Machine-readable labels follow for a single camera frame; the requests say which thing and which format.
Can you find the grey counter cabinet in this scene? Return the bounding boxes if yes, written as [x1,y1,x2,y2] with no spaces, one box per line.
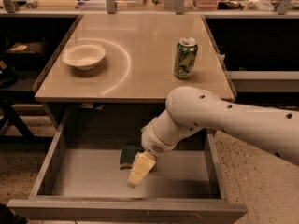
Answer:
[34,13,236,124]

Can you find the green soda can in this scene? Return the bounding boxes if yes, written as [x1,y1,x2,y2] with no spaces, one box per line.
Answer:
[174,37,198,79]

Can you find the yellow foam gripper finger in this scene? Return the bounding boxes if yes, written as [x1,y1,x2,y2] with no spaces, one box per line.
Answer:
[127,152,156,189]

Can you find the grey open top drawer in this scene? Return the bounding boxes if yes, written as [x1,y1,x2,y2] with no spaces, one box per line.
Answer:
[8,104,247,224]

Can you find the background long work bench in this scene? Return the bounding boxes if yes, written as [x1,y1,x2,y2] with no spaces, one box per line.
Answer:
[1,0,298,17]

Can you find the green yellow sponge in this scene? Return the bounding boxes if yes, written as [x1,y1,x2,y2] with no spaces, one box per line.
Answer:
[120,145,143,170]

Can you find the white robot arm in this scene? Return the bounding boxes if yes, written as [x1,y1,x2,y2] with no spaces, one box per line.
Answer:
[127,86,299,188]

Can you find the dark chair at left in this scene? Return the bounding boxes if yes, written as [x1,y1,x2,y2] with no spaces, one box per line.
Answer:
[0,40,51,144]

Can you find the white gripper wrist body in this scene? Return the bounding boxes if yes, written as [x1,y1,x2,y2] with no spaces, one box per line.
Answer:
[141,123,175,157]

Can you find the white paper bowl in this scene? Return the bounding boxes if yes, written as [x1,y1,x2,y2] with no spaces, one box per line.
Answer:
[63,42,106,71]

